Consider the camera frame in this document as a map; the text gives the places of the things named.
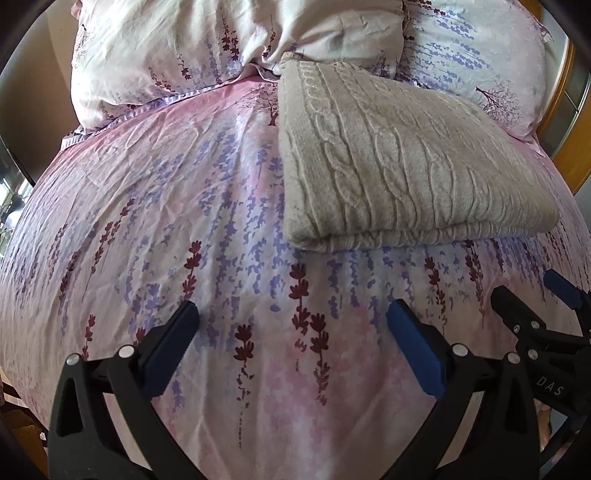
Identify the pink white floral pillow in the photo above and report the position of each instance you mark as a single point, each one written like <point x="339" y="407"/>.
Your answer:
<point x="161" y="37"/>

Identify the pink floral bed sheet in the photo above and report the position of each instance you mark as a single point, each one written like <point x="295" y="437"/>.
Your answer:
<point x="161" y="207"/>

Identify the tree print floral pillow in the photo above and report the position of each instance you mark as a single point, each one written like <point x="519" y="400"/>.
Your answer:
<point x="471" y="55"/>

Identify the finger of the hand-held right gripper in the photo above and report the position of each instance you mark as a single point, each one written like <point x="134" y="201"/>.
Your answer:
<point x="508" y="304"/>
<point x="563" y="288"/>

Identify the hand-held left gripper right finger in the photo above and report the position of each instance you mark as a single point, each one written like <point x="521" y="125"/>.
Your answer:
<point x="415" y="346"/>

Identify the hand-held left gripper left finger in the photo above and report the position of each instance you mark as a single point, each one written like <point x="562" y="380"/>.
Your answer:
<point x="171" y="350"/>

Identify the wooden frame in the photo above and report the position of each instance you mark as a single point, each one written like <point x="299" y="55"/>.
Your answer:
<point x="565" y="115"/>

